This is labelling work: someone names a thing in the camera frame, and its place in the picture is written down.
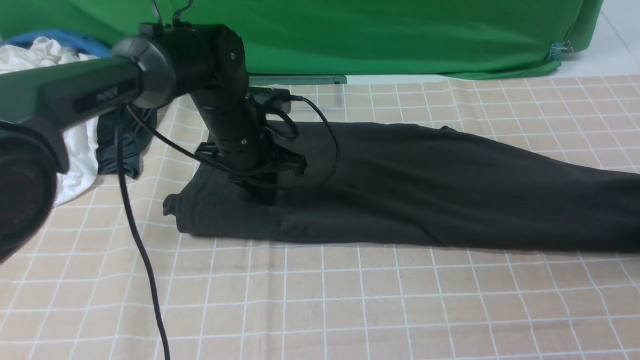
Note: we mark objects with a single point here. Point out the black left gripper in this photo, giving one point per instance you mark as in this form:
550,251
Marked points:
242,141

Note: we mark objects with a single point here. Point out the gray long-sleeved shirt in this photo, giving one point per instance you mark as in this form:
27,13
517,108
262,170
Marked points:
413,185

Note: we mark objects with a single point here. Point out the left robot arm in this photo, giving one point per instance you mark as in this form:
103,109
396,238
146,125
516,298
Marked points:
147,70

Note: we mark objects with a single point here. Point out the white crumpled shirt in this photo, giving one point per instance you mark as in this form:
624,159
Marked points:
81,141

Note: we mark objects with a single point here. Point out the dark gray crumpled garment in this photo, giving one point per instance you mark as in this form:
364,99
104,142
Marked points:
135,139

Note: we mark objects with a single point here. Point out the green backdrop cloth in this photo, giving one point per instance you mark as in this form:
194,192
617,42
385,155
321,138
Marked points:
464,39

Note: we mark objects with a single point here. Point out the blue crumpled garment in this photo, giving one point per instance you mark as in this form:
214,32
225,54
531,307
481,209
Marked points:
82,43

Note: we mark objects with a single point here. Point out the beige checkered tablecloth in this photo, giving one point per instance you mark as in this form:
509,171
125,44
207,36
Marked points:
79,290

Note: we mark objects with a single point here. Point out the blue binder clip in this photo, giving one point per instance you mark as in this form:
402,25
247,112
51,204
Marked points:
558,49

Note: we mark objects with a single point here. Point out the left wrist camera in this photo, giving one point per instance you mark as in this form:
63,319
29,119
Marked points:
276,98

